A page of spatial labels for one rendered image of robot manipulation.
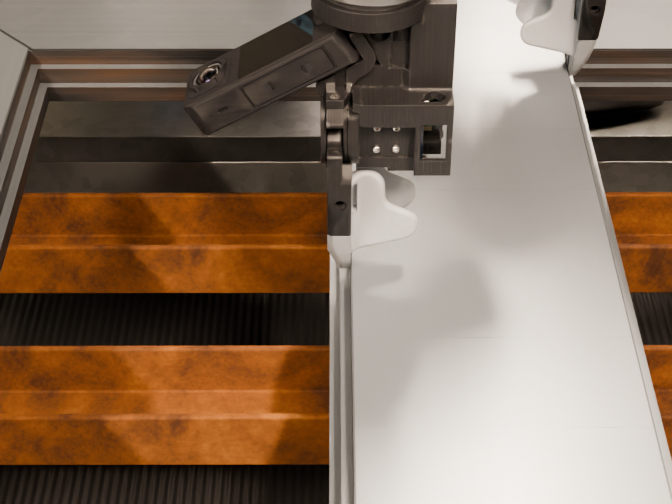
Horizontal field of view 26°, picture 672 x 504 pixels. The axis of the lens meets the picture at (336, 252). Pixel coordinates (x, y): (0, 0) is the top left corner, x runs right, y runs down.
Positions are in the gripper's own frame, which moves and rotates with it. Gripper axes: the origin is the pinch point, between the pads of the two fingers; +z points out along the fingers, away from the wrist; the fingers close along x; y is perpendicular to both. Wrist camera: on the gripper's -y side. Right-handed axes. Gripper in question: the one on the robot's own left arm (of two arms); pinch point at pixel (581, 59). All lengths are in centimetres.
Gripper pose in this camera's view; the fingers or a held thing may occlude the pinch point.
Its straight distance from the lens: 121.2
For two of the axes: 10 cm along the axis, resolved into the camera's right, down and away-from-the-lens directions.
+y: -10.0, 0.1, 0.0
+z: 0.0, 7.8, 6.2
